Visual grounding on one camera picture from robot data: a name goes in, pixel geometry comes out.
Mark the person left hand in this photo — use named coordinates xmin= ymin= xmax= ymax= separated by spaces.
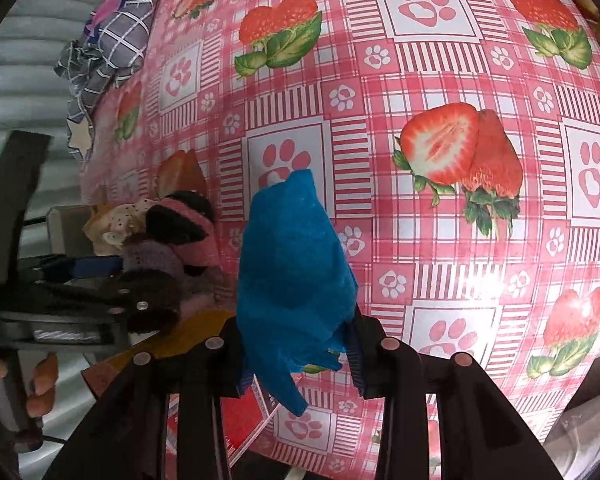
xmin=0 ymin=353 xmax=59 ymax=418

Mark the pink tissue box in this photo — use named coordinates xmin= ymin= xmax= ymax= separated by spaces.
xmin=82 ymin=308 xmax=277 ymax=466

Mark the purple dark sock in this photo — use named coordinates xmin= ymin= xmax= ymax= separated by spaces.
xmin=122 ymin=240 xmax=185 ymax=285

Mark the pink striped dark sock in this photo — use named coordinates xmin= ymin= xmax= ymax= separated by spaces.
xmin=145 ymin=191 xmax=220 ymax=278

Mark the white storage box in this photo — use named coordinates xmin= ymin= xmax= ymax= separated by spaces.
xmin=46 ymin=205 xmax=95 ymax=258

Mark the pink strawberry paw tablecloth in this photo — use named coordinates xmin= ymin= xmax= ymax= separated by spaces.
xmin=78 ymin=0 xmax=600 ymax=478

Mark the white polka dot scrunchie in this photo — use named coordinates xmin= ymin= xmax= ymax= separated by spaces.
xmin=82 ymin=198 xmax=156 ymax=256

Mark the grey plaid star cloth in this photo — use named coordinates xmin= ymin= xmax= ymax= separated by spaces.
xmin=54 ymin=0 xmax=158 ymax=164

